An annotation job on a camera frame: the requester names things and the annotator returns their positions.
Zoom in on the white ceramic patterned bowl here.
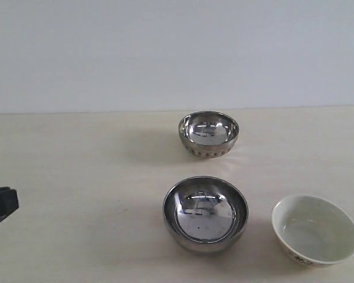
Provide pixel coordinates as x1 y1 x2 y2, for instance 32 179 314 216
271 195 354 268

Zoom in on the plain stainless steel bowl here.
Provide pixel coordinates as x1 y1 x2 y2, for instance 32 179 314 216
162 176 250 255

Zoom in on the ribbed stainless steel bowl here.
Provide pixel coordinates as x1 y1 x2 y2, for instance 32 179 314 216
178 111 240 159

